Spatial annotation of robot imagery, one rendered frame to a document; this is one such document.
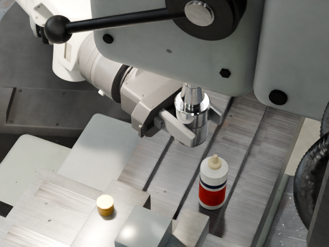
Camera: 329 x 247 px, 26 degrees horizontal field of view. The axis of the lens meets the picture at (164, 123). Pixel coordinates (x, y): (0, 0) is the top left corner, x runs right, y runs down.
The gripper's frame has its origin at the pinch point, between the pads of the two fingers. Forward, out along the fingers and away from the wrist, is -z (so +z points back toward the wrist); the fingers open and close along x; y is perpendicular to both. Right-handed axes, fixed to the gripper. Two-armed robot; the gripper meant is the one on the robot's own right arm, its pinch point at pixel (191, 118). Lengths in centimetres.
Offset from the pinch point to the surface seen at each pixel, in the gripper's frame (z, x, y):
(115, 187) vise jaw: 3.2, -11.5, 7.5
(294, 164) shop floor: 26, 85, 115
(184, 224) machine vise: -7.6, -9.2, 7.4
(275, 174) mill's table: -7.2, 12.7, 18.5
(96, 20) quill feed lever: 0.9, -14.0, -25.7
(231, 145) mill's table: 1.6, 12.4, 18.5
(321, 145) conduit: -27.3, -18.8, -35.2
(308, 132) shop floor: 31, 99, 116
